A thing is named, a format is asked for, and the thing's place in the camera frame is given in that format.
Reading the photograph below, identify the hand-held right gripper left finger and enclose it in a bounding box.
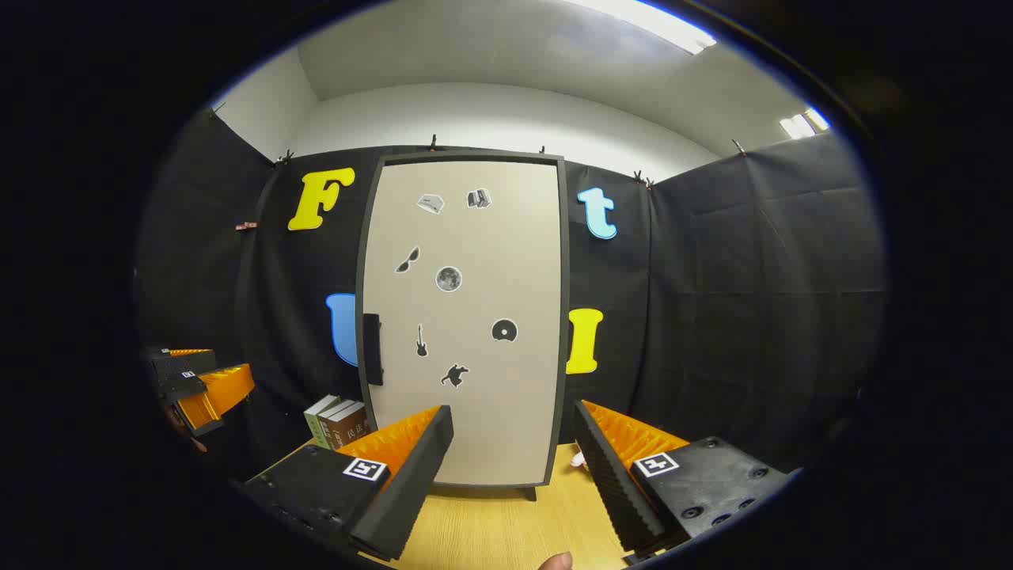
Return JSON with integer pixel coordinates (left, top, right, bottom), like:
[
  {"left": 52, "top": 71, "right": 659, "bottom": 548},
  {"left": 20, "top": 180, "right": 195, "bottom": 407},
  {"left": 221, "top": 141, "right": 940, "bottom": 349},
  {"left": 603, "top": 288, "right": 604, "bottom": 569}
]
[{"left": 237, "top": 405, "right": 456, "bottom": 564}]

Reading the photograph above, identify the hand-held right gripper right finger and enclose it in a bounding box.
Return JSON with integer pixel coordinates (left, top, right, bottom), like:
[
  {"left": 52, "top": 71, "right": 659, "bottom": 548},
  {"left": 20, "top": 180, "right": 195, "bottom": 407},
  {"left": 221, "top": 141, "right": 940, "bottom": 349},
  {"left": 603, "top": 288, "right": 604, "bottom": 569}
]
[{"left": 572, "top": 400, "right": 796, "bottom": 564}]

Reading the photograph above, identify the black door handle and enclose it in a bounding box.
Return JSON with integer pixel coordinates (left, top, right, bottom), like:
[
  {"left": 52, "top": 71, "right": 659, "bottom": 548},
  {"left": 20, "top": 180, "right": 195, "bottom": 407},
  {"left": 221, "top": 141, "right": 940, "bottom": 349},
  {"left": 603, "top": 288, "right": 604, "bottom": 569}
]
[{"left": 362, "top": 313, "right": 385, "bottom": 386}]

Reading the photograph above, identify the brown book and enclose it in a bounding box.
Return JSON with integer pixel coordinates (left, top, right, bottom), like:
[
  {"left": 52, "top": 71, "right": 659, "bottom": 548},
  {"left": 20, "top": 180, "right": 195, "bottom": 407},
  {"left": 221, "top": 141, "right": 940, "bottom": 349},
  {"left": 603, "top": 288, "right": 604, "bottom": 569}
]
[{"left": 326, "top": 402, "right": 371, "bottom": 452}]

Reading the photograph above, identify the green book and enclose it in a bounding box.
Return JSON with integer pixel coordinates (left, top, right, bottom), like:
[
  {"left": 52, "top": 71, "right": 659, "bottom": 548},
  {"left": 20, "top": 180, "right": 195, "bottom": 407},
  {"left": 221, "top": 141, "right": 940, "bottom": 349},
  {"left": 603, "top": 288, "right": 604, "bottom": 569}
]
[{"left": 304, "top": 394, "right": 343, "bottom": 449}]

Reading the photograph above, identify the black backdrop cloth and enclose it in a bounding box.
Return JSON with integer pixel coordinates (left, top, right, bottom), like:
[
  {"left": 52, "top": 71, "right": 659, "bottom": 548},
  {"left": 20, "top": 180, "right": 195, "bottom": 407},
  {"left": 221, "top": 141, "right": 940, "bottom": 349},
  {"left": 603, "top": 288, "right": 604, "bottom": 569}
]
[{"left": 138, "top": 107, "right": 886, "bottom": 476}]

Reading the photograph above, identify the small ceiling light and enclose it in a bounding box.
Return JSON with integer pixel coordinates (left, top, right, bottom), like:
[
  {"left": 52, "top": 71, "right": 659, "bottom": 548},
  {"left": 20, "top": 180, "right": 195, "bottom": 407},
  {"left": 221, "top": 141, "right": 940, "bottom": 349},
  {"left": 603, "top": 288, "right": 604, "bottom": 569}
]
[{"left": 780, "top": 107, "right": 830, "bottom": 140}]

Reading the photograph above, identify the long ceiling light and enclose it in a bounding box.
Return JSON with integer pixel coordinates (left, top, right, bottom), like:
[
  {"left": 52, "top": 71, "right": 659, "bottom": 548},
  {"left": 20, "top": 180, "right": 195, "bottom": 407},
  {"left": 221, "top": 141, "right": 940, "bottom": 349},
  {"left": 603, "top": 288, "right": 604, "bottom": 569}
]
[{"left": 566, "top": 0, "right": 717, "bottom": 56}]

